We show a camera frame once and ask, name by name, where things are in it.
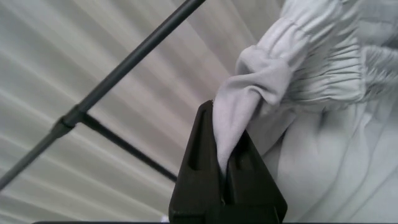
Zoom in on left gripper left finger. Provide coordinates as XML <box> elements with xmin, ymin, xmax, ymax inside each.
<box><xmin>169</xmin><ymin>99</ymin><xmax>224</xmax><ymax>223</ymax></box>

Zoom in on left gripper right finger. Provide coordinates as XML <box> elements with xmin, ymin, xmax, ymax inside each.
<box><xmin>223</xmin><ymin>129</ymin><xmax>289</xmax><ymax>223</ymax></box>

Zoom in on pale grey shorts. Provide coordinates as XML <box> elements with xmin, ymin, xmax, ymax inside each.
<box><xmin>212</xmin><ymin>0</ymin><xmax>398</xmax><ymax>223</ymax></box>

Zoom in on black clothes rack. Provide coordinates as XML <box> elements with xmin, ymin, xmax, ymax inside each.
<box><xmin>0</xmin><ymin>0</ymin><xmax>208</xmax><ymax>191</ymax></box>

